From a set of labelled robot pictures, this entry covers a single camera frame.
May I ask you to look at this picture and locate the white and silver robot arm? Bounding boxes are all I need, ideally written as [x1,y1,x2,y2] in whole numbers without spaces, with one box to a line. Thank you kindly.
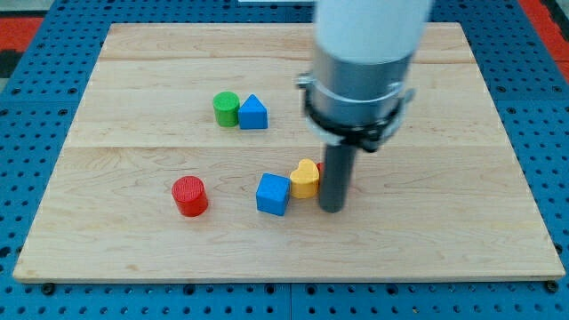
[297,0,433,156]

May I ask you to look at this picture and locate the green cylinder block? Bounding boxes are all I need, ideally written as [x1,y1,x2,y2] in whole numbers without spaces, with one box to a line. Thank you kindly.
[212,92,240,127]

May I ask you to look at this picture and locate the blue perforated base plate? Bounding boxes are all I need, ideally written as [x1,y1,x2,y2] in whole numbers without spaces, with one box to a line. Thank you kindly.
[1,0,568,319]

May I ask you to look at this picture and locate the blue cube block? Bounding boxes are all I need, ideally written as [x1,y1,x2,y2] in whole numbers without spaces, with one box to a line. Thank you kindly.
[255,172,291,216]

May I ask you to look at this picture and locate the light wooden board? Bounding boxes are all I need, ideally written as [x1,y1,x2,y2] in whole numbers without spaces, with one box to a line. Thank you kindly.
[13,23,565,284]

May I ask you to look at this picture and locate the red cylinder block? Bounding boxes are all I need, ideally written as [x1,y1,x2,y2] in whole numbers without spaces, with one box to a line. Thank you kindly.
[171,176,209,218]

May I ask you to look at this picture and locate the yellow heart block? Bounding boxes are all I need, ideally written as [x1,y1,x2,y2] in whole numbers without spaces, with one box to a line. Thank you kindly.
[289,158,320,199]

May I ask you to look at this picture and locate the blue triangle block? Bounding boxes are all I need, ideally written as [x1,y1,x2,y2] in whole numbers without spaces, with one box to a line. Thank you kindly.
[238,94,268,130]

